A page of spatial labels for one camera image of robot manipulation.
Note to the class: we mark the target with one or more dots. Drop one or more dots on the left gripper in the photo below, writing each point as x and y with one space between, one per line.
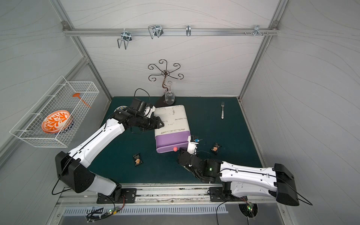
153 123

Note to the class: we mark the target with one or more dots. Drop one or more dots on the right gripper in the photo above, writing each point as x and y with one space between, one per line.
185 157

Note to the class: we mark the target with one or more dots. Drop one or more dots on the white drawer cabinet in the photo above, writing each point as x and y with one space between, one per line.
175 121

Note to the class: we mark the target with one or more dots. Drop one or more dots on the purple drawer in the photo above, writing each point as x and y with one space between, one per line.
172 142

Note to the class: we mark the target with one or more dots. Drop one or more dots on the black cookie packet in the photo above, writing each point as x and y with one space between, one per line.
215 148
137 159

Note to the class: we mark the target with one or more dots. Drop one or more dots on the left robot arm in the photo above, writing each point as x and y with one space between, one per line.
72 167

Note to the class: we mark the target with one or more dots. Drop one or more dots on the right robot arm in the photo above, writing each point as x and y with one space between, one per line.
243 181

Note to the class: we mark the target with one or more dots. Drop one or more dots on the blue patterned bowl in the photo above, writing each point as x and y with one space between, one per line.
120 108

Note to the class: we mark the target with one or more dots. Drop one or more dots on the metal fork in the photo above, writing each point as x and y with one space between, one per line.
222 111

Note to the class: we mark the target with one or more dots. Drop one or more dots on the orange spatula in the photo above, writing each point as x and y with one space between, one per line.
78 95

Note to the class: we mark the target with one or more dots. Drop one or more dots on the metal hook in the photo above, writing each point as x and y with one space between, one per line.
188 30
125 38
256 32
155 31

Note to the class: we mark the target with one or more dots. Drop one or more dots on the orange patterned plate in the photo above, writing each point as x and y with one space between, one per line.
56 122

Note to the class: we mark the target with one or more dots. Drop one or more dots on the white vent strip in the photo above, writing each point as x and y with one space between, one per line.
150 210

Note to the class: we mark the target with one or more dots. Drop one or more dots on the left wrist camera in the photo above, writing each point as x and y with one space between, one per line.
142 108

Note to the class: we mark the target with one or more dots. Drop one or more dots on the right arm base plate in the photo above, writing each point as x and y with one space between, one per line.
216 195

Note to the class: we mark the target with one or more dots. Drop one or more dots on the brown wire mug tree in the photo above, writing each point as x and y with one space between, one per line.
166 74

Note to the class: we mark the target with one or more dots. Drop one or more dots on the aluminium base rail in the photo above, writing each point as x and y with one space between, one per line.
148 194

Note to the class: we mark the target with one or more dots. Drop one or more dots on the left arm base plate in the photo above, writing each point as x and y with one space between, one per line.
120 195

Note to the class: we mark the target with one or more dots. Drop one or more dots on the white wire basket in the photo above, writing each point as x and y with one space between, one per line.
58 97

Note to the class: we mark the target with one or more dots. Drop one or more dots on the aluminium top rail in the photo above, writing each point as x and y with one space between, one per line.
168 32

